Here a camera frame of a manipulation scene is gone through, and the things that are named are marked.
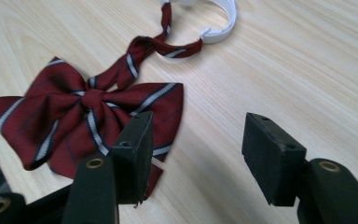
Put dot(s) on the dark red striped bow tie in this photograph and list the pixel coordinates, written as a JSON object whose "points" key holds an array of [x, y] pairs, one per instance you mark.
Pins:
{"points": [[74, 124]]}

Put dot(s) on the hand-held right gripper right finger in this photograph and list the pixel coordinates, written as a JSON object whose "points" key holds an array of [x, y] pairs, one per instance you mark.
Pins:
{"points": [[276, 161]]}

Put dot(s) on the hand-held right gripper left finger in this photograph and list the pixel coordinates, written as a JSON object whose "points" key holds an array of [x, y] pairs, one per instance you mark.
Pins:
{"points": [[130, 168]]}

